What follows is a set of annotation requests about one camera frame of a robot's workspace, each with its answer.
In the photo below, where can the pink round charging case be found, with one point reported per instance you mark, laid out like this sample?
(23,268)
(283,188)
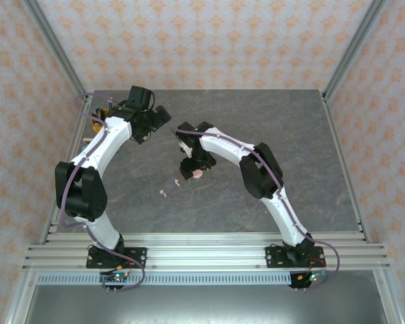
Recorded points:
(198,174)

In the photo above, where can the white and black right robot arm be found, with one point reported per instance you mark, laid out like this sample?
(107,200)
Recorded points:
(222,152)

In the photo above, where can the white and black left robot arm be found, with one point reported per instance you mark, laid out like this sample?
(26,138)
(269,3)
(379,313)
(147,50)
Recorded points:
(113,141)

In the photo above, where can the teal and beige stapler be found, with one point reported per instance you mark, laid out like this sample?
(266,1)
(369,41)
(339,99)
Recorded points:
(86,140)

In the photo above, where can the grey metal lower panel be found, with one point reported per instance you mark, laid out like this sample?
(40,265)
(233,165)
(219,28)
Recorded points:
(202,303)

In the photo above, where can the aluminium table side rail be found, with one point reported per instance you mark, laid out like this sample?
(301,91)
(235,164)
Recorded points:
(344,162)
(71,148)

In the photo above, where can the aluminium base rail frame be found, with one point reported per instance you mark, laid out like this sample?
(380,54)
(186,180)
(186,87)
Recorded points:
(202,249)

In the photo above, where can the aluminium upright frame post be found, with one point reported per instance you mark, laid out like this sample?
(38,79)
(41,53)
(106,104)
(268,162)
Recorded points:
(54,47)
(352,47)

